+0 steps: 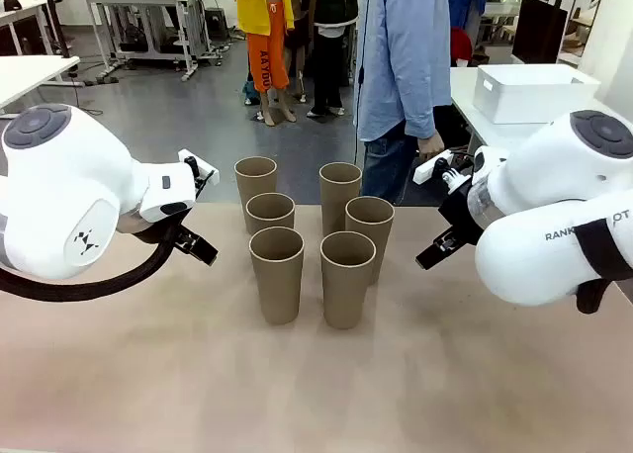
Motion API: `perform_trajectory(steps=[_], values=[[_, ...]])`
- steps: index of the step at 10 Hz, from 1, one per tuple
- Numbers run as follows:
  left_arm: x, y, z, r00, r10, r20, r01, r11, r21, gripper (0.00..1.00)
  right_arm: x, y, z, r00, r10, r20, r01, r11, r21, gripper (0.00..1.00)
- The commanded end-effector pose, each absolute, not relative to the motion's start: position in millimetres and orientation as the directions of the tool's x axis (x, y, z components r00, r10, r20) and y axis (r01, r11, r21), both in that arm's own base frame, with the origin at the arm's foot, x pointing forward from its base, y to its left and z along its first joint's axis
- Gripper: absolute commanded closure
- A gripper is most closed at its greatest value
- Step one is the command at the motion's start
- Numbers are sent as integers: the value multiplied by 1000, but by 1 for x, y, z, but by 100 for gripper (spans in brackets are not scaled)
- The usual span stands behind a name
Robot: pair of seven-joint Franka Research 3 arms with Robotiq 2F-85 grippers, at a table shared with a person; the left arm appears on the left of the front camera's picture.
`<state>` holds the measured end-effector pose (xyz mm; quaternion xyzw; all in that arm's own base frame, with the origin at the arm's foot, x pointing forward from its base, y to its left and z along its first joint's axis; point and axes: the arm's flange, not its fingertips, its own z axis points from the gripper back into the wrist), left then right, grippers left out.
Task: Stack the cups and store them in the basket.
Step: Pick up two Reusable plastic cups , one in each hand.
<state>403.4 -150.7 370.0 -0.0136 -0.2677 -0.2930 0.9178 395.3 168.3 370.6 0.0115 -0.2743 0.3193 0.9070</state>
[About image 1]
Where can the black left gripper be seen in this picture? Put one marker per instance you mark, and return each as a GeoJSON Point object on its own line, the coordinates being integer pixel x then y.
{"type": "Point", "coordinates": [177, 228]}

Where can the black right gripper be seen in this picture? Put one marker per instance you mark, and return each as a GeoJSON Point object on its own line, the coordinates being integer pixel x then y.
{"type": "Point", "coordinates": [465, 210]}

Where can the brown paper cup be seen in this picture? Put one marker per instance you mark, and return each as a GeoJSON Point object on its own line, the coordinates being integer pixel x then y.
{"type": "Point", "coordinates": [269, 215]}
{"type": "Point", "coordinates": [257, 183]}
{"type": "Point", "coordinates": [277, 285]}
{"type": "Point", "coordinates": [368, 215]}
{"type": "Point", "coordinates": [346, 290]}
{"type": "Point", "coordinates": [336, 201]}

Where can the white plastic basket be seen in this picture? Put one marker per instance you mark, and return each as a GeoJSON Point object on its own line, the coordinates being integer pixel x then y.
{"type": "Point", "coordinates": [534, 97]}

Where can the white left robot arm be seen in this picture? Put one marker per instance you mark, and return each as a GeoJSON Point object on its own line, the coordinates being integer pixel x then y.
{"type": "Point", "coordinates": [59, 186]}

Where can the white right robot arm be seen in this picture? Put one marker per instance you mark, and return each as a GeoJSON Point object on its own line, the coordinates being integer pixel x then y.
{"type": "Point", "coordinates": [544, 176]}

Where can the blue-sleeved left forearm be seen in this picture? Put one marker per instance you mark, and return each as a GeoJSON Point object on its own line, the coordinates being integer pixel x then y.
{"type": "Point", "coordinates": [420, 112]}

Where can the person's left hand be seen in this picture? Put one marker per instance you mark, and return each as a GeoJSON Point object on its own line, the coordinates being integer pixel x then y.
{"type": "Point", "coordinates": [431, 146]}

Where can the white table with metal legs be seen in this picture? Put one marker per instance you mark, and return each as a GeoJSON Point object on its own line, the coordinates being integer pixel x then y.
{"type": "Point", "coordinates": [465, 92]}

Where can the figure in yellow jacket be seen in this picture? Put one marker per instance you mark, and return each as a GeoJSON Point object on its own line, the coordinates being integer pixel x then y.
{"type": "Point", "coordinates": [267, 62]}

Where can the person in light blue shirt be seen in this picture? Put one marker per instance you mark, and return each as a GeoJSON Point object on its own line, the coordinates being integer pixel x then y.
{"type": "Point", "coordinates": [395, 52]}

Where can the red rounded object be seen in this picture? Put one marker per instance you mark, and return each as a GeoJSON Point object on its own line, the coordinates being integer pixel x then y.
{"type": "Point", "coordinates": [460, 45]}

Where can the black computer tower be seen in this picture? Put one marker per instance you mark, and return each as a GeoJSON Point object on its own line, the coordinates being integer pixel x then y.
{"type": "Point", "coordinates": [217, 25]}

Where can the person in black clothes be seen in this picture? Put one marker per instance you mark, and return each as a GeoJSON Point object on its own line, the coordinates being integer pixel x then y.
{"type": "Point", "coordinates": [329, 52]}

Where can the black monitor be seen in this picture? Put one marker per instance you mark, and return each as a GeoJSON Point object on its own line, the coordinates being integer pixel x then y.
{"type": "Point", "coordinates": [539, 27]}

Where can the person in dark blue jacket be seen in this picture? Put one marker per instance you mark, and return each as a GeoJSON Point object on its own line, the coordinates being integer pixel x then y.
{"type": "Point", "coordinates": [462, 3]}

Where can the black pole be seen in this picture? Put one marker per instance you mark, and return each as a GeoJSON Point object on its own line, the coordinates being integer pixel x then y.
{"type": "Point", "coordinates": [52, 18]}

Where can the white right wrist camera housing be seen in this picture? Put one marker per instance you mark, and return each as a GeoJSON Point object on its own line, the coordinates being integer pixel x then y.
{"type": "Point", "coordinates": [425, 171]}

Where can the white desk with dark frame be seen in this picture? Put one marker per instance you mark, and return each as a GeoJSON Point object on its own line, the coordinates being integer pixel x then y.
{"type": "Point", "coordinates": [20, 8]}

